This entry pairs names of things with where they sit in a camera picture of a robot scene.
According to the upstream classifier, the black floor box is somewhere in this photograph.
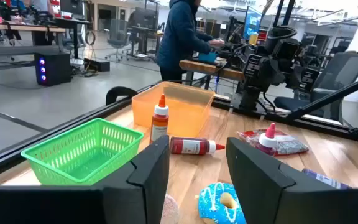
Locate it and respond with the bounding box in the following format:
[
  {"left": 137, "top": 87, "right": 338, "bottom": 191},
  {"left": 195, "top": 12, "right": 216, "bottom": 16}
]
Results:
[{"left": 83, "top": 58, "right": 111, "bottom": 73}]

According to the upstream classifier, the computer monitor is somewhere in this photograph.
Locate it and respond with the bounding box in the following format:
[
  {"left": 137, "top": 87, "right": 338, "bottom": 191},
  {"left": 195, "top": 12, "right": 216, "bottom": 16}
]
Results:
[{"left": 243, "top": 6, "right": 263, "bottom": 40}]

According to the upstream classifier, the red and silver candy bag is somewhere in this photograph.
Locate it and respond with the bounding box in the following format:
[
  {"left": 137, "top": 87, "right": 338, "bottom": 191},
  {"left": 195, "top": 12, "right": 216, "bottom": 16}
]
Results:
[{"left": 236, "top": 129, "right": 310, "bottom": 156}]

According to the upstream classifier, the grey office chair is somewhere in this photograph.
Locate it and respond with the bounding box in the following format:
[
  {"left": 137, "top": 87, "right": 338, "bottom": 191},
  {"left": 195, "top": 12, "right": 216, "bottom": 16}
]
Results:
[
  {"left": 105, "top": 18, "right": 132, "bottom": 62},
  {"left": 273, "top": 52, "right": 358, "bottom": 122}
]

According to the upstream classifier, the green plastic basket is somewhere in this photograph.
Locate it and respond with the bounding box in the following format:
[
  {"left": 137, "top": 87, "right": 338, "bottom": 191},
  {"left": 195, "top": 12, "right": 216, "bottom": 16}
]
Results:
[{"left": 21, "top": 118, "right": 145, "bottom": 187}]

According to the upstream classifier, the orange translucent plastic bin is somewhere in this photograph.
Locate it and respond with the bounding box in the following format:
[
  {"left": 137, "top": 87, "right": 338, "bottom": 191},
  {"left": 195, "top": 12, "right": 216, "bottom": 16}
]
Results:
[{"left": 131, "top": 81, "right": 216, "bottom": 138}]

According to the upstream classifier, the orange food colouring bottle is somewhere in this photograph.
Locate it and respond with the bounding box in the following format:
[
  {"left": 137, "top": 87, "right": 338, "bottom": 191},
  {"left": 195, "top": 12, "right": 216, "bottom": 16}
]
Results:
[{"left": 149, "top": 94, "right": 170, "bottom": 144}]

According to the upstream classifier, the black computer tower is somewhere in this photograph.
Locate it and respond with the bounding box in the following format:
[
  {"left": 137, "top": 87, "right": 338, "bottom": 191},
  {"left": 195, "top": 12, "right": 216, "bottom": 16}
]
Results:
[{"left": 34, "top": 52, "right": 72, "bottom": 87}]

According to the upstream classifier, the wooden workbench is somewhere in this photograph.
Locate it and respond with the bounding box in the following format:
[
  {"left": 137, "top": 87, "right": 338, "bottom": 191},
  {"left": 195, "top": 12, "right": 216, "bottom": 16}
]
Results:
[
  {"left": 179, "top": 59, "right": 245, "bottom": 82},
  {"left": 0, "top": 22, "right": 67, "bottom": 93}
]

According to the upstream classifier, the large blue frosted donut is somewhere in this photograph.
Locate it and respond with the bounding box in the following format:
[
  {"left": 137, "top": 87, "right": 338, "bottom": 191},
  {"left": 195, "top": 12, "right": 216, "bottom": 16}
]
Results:
[{"left": 197, "top": 182, "right": 247, "bottom": 224}]

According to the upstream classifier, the purple food colouring bottle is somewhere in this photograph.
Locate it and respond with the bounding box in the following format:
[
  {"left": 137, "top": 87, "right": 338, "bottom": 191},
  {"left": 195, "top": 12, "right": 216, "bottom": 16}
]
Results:
[{"left": 302, "top": 168, "right": 352, "bottom": 190}]

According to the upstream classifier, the teal box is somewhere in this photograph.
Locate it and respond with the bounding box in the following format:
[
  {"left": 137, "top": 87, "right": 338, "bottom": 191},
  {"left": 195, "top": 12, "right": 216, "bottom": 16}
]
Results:
[{"left": 198, "top": 52, "right": 218, "bottom": 63}]

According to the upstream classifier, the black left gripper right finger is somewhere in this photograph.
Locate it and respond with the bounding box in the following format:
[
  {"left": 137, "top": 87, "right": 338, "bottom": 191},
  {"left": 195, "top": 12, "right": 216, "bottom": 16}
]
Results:
[{"left": 226, "top": 137, "right": 358, "bottom": 224}]

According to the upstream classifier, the purple small bottle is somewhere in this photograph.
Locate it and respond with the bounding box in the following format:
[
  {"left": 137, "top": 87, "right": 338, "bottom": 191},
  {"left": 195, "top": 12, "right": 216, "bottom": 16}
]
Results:
[{"left": 255, "top": 123, "right": 278, "bottom": 156}]

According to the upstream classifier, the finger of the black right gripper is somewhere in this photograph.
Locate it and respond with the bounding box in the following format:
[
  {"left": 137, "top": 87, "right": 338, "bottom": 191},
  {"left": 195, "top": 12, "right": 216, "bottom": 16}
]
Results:
[
  {"left": 243, "top": 54, "right": 263, "bottom": 91},
  {"left": 298, "top": 67, "right": 320, "bottom": 93}
]

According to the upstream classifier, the person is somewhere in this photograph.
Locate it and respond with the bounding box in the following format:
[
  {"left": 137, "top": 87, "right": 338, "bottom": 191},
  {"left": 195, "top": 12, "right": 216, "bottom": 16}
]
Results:
[
  {"left": 156, "top": 0, "right": 225, "bottom": 82},
  {"left": 29, "top": 0, "right": 56, "bottom": 47}
]

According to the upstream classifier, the red food colouring bottle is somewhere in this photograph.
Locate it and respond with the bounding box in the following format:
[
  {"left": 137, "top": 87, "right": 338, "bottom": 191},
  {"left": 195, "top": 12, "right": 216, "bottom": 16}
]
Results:
[{"left": 170, "top": 136, "right": 226, "bottom": 156}]

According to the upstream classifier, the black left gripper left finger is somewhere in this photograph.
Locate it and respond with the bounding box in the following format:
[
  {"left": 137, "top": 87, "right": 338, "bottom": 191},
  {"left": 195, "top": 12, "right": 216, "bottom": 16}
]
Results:
[{"left": 0, "top": 135, "right": 170, "bottom": 224}]

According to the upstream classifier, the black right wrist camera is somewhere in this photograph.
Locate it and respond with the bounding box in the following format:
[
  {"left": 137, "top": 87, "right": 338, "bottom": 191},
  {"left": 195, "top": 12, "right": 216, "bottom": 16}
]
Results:
[{"left": 272, "top": 39, "right": 303, "bottom": 62}]

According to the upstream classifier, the thick black cable loop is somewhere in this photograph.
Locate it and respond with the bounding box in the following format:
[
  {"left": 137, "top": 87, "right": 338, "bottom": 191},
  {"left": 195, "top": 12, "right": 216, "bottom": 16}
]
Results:
[{"left": 106, "top": 86, "right": 139, "bottom": 106}]

